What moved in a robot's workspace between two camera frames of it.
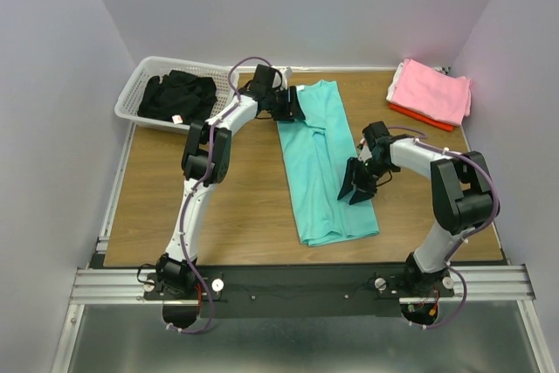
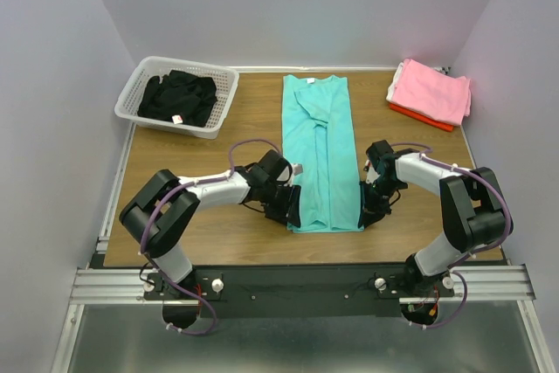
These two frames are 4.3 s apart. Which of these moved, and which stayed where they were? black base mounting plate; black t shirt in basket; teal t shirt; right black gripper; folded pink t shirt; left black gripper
Moved: right black gripper; left black gripper
Stayed: folded pink t shirt; teal t shirt; black base mounting plate; black t shirt in basket
